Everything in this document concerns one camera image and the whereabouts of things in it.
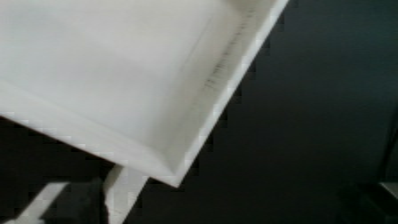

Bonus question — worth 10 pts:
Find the white drawer cabinet box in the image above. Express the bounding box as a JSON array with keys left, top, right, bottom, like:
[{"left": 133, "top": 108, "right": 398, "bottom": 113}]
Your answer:
[{"left": 0, "top": 0, "right": 289, "bottom": 224}]

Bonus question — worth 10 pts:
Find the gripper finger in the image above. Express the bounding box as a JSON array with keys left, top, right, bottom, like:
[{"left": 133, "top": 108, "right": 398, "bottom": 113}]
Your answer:
[{"left": 5, "top": 178, "right": 108, "bottom": 224}]

